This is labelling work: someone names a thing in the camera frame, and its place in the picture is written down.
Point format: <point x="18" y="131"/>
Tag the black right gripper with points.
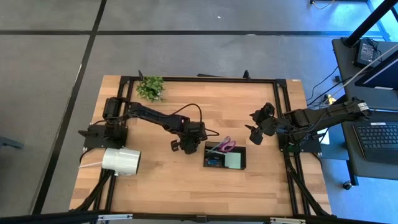
<point x="268" y="126"/>

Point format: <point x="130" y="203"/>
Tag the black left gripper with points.
<point x="191" y="144"/>

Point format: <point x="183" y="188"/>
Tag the black mesh desk organizer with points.
<point x="209" y="145"/>

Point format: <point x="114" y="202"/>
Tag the blue eraser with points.
<point x="213" y="162"/>

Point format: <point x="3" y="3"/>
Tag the green sticky note pad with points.
<point x="233" y="160"/>

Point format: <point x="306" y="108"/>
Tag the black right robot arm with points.
<point x="326" y="113"/>

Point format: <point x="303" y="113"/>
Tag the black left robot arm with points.
<point x="149" y="115"/>

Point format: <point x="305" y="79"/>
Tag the green plant in white pot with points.
<point x="150" y="88"/>

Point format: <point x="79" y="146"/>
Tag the white paper sheet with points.
<point x="326" y="137"/>

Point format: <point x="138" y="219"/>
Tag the yellow power plug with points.
<point x="330" y="100"/>

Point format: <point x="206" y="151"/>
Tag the dark grey desk with pole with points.
<point x="348" y="81"/>

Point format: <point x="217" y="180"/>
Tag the black caster wheel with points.
<point x="347" y="185"/>

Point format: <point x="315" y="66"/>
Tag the dark grey desk with keyboard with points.
<point x="357" y="171"/>

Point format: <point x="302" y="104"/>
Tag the black computer keyboard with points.
<point x="376" y="140"/>

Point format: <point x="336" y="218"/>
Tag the black power adapter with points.
<point x="365" y="53"/>

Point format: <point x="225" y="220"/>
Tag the black flat monitor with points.
<point x="382" y="77"/>

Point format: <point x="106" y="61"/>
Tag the black overhead rig bar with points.
<point x="62" y="217"/>

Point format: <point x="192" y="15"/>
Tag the black vertical pole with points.
<point x="370" y="21"/>

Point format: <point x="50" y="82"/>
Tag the grey furniture foot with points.
<point x="9" y="143"/>

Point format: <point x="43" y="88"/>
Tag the black metal table frame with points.
<point x="217" y="79"/>

